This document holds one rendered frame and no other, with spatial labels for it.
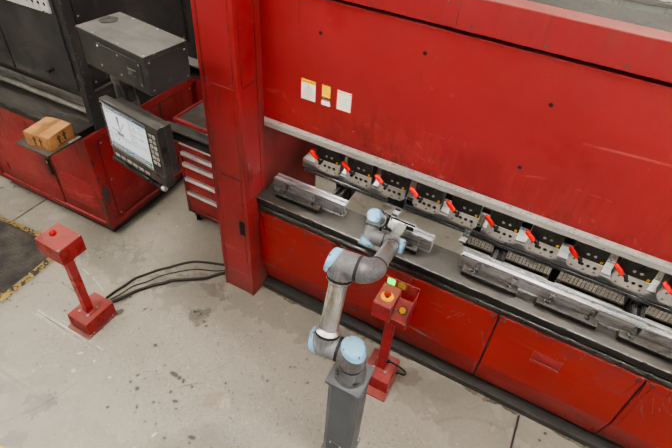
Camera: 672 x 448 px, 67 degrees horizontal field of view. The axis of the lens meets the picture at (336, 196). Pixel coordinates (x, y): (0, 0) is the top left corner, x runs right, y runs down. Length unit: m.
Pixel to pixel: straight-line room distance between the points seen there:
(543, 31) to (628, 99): 0.41
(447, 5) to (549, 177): 0.87
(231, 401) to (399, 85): 2.10
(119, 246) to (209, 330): 1.11
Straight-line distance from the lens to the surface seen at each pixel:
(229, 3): 2.49
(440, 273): 2.84
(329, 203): 3.04
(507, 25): 2.15
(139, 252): 4.20
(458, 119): 2.38
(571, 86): 2.21
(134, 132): 2.72
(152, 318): 3.76
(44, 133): 3.64
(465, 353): 3.24
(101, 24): 2.76
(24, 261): 4.43
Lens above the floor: 2.95
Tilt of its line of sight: 40 degrees down
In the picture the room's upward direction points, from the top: 4 degrees clockwise
